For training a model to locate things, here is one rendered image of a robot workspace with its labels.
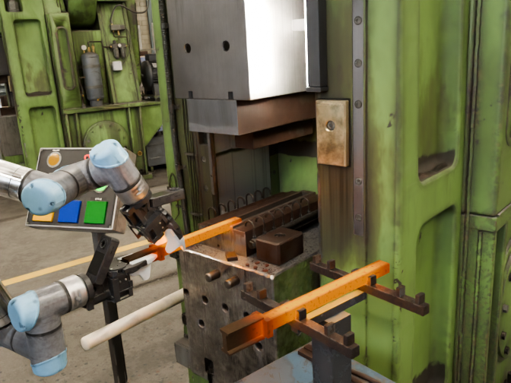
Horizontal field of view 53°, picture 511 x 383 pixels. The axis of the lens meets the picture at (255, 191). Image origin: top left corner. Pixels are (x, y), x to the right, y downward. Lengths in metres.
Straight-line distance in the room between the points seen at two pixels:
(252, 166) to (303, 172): 0.19
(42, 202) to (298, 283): 0.72
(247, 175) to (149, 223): 0.64
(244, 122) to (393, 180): 0.42
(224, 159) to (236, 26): 0.53
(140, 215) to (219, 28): 0.53
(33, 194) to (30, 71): 5.17
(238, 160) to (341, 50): 0.63
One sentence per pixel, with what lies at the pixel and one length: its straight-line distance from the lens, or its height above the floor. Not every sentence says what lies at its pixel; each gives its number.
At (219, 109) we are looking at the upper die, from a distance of 1.44.
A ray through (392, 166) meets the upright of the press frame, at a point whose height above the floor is 1.19.
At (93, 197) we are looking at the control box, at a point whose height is 1.05.
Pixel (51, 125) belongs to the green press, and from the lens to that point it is 6.34.
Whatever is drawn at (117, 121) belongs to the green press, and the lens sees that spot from 6.39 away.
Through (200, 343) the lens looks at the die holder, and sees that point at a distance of 1.72.
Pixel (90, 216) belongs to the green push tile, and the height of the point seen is 1.00.
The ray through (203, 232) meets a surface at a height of 1.01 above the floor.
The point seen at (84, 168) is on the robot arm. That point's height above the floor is 1.25.
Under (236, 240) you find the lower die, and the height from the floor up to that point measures 0.96.
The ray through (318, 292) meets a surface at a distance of 1.07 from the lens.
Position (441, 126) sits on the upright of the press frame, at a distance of 1.65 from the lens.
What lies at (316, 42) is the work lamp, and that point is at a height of 1.50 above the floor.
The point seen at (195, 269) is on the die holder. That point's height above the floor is 0.86.
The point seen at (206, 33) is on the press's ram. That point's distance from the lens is 1.45.
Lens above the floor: 1.50
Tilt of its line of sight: 16 degrees down
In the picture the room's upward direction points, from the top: 3 degrees counter-clockwise
